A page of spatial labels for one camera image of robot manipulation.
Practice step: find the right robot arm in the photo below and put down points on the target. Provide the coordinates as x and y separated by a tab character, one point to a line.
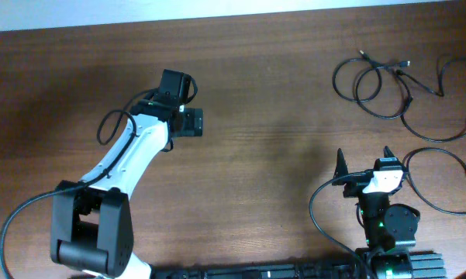
389	228

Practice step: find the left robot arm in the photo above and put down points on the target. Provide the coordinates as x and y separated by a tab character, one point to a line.
91	228

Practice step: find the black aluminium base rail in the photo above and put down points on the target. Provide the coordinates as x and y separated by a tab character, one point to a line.
417	266

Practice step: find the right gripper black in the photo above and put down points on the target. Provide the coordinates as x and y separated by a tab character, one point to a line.
358	180

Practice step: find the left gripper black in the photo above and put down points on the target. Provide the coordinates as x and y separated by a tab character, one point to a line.
194	125

